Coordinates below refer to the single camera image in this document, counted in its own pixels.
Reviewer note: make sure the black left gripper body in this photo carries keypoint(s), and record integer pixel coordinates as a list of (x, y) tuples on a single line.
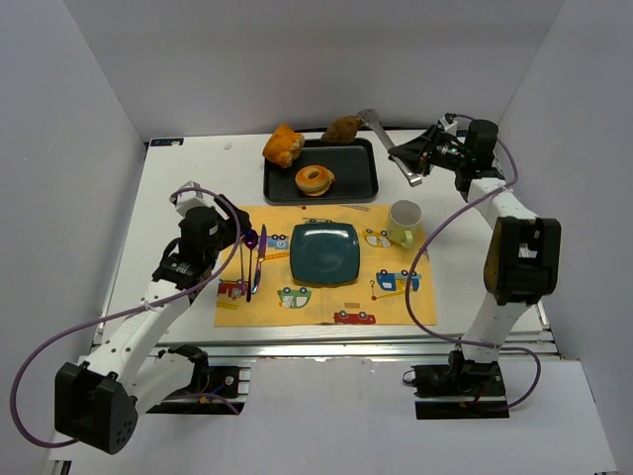
[(235, 219)]

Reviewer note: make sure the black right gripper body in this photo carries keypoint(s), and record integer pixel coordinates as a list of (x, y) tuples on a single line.
[(425, 149)]

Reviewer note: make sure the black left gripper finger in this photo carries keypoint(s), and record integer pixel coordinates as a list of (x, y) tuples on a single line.
[(236, 218), (232, 237)]

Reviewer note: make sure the orange bread roll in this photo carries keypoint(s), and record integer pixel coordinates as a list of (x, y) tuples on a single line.
[(284, 146)]

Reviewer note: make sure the metal serving tongs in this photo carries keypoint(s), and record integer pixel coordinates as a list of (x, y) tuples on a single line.
[(372, 120)]

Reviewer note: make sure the dark brown bread piece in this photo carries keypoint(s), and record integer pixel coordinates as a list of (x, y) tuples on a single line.
[(342, 130)]

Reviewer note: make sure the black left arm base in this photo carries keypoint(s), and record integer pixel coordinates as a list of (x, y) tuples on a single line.
[(217, 389)]

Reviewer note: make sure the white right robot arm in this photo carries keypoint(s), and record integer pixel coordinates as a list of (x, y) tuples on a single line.
[(521, 265)]

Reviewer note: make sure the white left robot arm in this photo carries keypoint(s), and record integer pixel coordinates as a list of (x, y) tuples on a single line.
[(99, 400)]

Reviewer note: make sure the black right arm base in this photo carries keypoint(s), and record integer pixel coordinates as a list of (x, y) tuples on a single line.
[(444, 394)]

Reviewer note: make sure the purple iridescent spoon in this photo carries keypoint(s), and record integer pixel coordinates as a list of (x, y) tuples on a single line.
[(251, 240)]

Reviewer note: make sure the iridescent table knife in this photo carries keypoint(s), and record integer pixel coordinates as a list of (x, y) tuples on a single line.
[(260, 258)]

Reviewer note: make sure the yellow vehicle print placemat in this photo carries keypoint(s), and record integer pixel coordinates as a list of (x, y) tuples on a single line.
[(392, 289)]

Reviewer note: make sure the bagel sandwich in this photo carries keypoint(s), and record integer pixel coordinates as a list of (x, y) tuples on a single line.
[(314, 180)]

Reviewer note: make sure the dark teal square plate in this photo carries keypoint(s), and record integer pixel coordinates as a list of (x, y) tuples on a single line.
[(325, 254)]

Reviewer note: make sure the pale yellow mug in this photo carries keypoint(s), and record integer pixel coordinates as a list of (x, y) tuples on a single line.
[(404, 220)]

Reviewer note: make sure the black baking tray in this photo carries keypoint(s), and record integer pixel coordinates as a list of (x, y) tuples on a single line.
[(353, 166)]

